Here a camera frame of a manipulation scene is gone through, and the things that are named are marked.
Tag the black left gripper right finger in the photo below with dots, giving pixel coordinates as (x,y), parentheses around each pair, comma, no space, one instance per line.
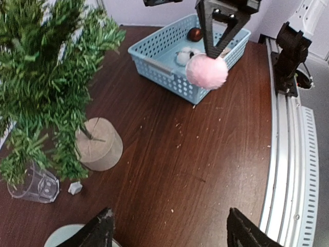
(242,232)

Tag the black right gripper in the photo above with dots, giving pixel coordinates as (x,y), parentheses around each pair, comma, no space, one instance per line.
(208,10)

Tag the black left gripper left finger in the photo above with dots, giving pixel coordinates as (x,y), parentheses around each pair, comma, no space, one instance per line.
(99,231)

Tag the pink pompom ornament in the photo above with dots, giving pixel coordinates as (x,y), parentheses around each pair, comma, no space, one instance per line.
(206,72)

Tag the small green christmas tree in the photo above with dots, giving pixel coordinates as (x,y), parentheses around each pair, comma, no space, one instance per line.
(49,54)

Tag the dark red bauble ornament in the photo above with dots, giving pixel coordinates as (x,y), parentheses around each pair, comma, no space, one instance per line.
(195,34)

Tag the light green floral plate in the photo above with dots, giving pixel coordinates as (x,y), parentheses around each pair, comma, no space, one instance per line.
(65,232)

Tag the white cotton flower ornament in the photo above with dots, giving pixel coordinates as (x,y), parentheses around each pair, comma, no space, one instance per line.
(185,54)

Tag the blue plastic basket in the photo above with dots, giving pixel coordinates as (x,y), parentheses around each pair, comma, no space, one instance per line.
(155,58)

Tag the clear drinking glass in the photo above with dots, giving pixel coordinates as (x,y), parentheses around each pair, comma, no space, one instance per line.
(38,185)

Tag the front aluminium rail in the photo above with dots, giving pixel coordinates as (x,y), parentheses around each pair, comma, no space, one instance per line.
(290,205)

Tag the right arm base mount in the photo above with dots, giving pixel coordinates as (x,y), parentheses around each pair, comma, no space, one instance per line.
(285,63)

